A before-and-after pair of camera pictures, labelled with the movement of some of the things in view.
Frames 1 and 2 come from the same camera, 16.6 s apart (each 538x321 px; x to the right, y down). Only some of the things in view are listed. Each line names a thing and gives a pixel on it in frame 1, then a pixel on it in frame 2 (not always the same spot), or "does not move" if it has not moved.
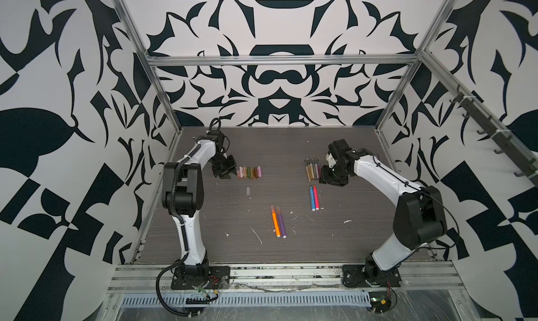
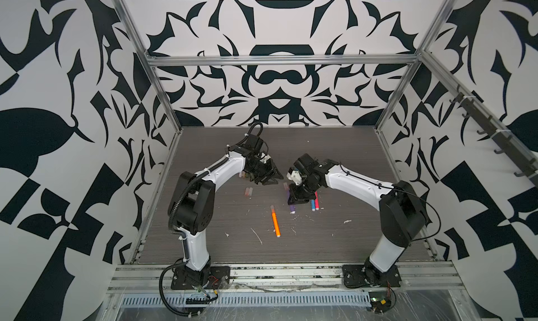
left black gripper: x=231 y=169 → x=272 y=174
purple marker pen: x=281 y=223 → x=291 y=207
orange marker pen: x=275 y=221 does not move
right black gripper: x=324 y=176 → x=295 y=197
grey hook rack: x=527 y=162 does not move
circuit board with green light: x=381 y=301 does not move
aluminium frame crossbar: x=285 y=59 does not move
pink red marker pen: x=316 y=198 does not move
